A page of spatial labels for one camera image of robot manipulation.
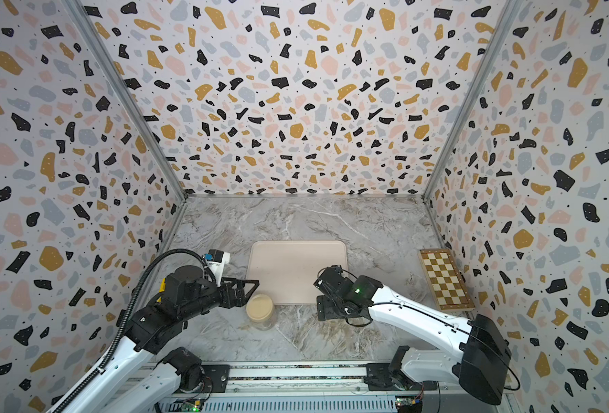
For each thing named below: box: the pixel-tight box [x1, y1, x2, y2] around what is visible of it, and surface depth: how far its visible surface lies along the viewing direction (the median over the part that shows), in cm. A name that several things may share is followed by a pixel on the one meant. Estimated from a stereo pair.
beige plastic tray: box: [246, 240, 349, 306], surface depth 105 cm
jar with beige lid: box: [246, 293, 277, 332], surface depth 78 cm
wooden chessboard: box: [418, 247, 476, 313], surface depth 94 cm
